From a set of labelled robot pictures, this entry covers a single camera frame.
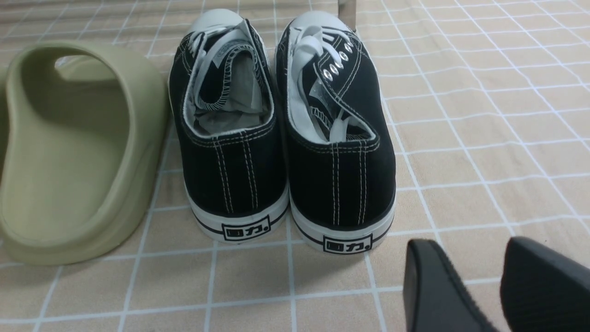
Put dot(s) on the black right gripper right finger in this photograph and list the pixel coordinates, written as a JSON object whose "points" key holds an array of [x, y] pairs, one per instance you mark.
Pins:
{"points": [[542, 290]]}

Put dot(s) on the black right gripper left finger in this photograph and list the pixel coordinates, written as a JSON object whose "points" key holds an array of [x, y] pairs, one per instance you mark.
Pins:
{"points": [[435, 297]]}

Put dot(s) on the steel shoe rack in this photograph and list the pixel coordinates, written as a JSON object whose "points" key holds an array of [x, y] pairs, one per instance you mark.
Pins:
{"points": [[347, 12]]}

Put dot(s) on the black canvas sneaker, right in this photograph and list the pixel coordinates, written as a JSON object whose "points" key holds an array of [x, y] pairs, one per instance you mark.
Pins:
{"points": [[341, 160]]}

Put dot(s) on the black canvas sneaker, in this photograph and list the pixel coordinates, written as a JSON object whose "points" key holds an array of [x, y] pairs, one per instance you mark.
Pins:
{"points": [[223, 101], [341, 160]]}

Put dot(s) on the black canvas sneaker, left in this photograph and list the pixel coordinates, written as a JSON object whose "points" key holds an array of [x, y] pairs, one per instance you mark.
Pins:
{"points": [[223, 101]]}

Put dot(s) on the green slipper, right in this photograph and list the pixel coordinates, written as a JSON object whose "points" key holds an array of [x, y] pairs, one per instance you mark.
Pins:
{"points": [[86, 125]]}

